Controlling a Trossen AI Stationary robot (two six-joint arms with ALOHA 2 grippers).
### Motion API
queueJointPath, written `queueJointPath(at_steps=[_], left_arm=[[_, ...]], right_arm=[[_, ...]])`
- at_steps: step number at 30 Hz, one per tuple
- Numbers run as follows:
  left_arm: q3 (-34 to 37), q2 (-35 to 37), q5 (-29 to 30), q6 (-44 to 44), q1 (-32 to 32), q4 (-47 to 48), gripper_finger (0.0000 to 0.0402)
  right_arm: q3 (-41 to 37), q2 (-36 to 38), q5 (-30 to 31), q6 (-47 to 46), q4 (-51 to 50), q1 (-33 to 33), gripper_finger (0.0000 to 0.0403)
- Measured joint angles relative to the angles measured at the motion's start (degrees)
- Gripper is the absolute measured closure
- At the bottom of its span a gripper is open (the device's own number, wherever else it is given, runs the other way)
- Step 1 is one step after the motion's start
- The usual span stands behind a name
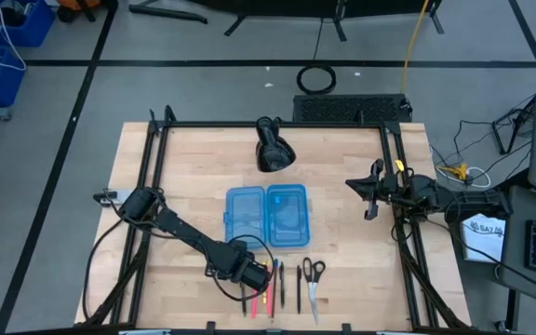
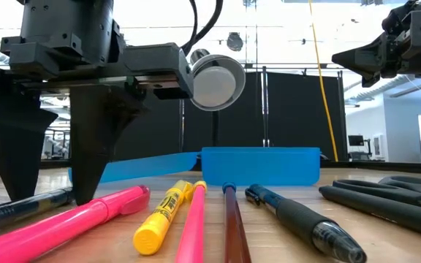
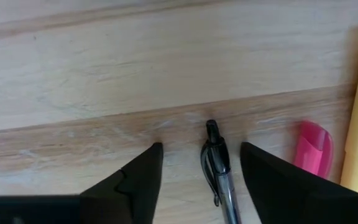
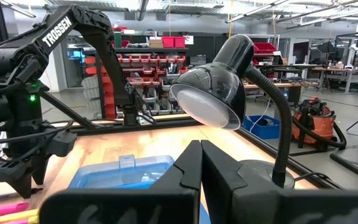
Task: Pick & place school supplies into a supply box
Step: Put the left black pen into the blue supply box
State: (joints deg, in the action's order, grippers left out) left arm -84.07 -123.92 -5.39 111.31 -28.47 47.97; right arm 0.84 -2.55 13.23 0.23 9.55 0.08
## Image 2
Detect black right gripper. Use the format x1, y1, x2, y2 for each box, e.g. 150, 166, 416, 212
331, 0, 421, 88

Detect black pen with clear barrel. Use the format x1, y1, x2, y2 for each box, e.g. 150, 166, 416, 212
0, 187, 73, 240

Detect pink highlighter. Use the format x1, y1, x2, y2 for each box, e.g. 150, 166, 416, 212
0, 185, 151, 263

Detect yellow highlighter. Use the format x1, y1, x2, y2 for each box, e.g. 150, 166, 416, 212
132, 180, 194, 256

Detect pink pencil with yellow eraser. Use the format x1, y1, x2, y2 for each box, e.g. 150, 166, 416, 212
175, 180, 208, 263

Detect black-handled scissors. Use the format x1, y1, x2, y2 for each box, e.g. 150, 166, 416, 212
333, 175, 421, 212

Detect blue translucent plastic supply box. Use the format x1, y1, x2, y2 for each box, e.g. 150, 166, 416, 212
67, 146, 322, 187

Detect black marker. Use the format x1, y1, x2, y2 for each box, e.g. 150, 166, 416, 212
319, 185, 421, 242

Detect brown pencil with blue eraser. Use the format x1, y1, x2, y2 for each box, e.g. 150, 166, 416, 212
221, 181, 252, 263

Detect blue pen with black grip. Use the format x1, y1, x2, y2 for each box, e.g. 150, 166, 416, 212
245, 183, 368, 263

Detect small black monitor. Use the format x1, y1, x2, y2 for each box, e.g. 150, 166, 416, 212
348, 134, 365, 148

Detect silver partition pole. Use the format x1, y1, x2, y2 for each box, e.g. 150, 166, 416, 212
262, 65, 270, 148

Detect round grey ceiling fixture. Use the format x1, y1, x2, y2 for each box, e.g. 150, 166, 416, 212
227, 31, 244, 52

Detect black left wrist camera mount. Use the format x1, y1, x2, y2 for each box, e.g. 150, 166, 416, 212
0, 33, 83, 80

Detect yellow hanging cable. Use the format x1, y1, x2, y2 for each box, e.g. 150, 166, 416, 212
308, 0, 339, 162

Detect black partition top rail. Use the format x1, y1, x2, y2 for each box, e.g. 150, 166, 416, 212
245, 62, 339, 70

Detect white wall device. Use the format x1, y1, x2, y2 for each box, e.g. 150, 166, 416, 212
373, 134, 384, 159

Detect black cable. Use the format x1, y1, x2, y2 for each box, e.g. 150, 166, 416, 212
184, 0, 224, 56
181, 0, 200, 52

